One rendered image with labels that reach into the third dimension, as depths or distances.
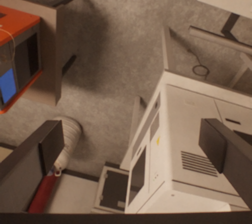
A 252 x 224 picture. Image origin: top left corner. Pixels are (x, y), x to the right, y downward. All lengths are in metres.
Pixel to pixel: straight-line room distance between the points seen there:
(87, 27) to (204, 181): 1.60
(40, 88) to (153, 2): 1.14
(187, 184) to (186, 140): 0.17
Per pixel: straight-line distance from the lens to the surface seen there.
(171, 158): 0.63
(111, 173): 3.18
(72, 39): 1.97
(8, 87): 1.05
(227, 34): 0.91
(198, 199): 0.64
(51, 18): 1.15
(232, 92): 1.05
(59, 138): 0.16
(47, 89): 1.42
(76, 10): 1.86
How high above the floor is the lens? 1.68
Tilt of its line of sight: 51 degrees down
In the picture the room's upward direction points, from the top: 169 degrees counter-clockwise
